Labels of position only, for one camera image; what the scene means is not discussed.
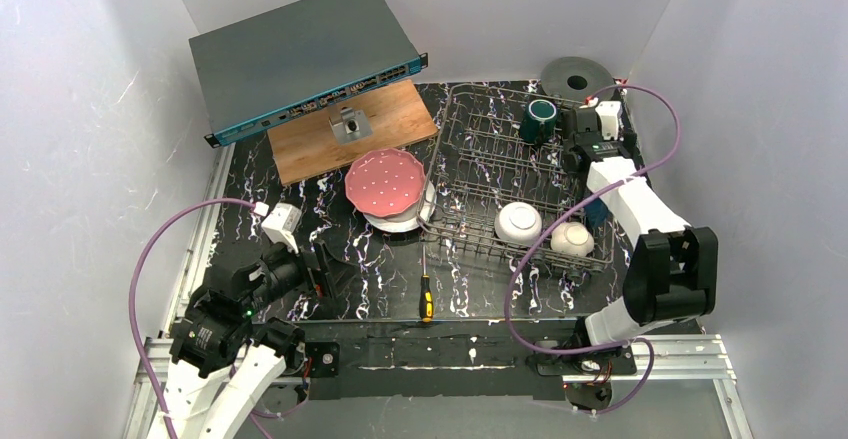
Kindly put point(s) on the grey tape roll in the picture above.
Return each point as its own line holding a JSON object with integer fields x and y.
{"x": 574, "y": 78}

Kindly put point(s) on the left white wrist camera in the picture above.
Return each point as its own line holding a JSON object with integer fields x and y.
{"x": 279, "y": 223}

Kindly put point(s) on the grey blue network switch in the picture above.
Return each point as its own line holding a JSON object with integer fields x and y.
{"x": 297, "y": 59}

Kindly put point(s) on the small grey metal bracket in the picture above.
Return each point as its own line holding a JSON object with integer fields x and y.
{"x": 348, "y": 124}

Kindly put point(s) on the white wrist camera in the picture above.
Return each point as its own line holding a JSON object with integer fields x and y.
{"x": 609, "y": 113}
{"x": 279, "y": 223}

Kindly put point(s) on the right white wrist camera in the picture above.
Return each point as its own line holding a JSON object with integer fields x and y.
{"x": 609, "y": 113}

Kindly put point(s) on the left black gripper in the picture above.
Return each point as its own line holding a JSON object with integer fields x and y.
{"x": 318, "y": 269}

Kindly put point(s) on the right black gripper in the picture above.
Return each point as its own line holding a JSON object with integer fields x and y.
{"x": 582, "y": 134}

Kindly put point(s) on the white bowl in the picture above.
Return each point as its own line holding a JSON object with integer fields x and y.
{"x": 518, "y": 223}

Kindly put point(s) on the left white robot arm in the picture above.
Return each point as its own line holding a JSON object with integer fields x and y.
{"x": 222, "y": 360}

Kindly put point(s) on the small patterned flower dish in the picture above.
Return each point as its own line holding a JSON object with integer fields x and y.
{"x": 572, "y": 238}

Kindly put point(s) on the grey wire dish rack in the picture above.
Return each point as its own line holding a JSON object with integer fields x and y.
{"x": 480, "y": 164}

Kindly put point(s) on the yellow black screwdriver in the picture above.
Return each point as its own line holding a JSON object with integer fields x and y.
{"x": 426, "y": 306}

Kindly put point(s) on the wooden cutting board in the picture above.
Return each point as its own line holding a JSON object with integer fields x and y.
{"x": 307, "y": 146}

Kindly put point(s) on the dark green mug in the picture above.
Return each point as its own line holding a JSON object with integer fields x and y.
{"x": 538, "y": 122}

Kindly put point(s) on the pink dotted scalloped plate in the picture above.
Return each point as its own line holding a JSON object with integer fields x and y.
{"x": 385, "y": 182}

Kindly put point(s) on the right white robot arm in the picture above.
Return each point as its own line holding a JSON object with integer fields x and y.
{"x": 672, "y": 273}

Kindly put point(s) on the blue shell shaped plate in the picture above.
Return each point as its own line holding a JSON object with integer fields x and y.
{"x": 595, "y": 214}

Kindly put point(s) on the white plate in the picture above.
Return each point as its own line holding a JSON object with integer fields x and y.
{"x": 411, "y": 218}

